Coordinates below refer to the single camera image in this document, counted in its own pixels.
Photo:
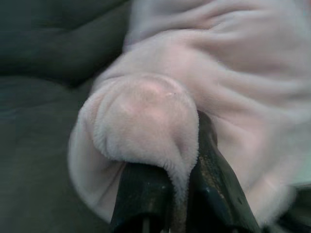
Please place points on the grey suede sofa back cushion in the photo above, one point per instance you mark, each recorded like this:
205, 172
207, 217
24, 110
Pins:
56, 36

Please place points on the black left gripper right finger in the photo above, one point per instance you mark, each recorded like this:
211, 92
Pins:
211, 179

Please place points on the pale pink fluffy pillow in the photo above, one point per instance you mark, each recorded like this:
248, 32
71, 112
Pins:
218, 80

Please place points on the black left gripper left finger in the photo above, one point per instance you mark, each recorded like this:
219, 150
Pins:
141, 191

